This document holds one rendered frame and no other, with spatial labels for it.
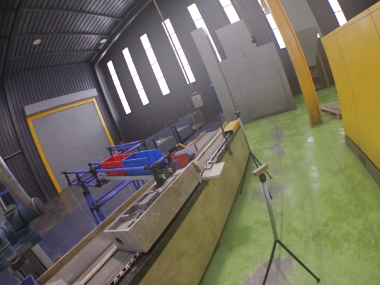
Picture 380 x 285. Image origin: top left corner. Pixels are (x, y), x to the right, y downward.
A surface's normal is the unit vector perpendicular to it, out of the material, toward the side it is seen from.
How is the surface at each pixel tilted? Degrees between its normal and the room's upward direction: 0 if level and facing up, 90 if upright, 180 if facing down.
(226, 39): 90
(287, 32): 90
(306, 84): 90
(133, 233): 81
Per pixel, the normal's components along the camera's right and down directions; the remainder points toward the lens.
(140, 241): 0.76, -0.38
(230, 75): -0.40, 0.35
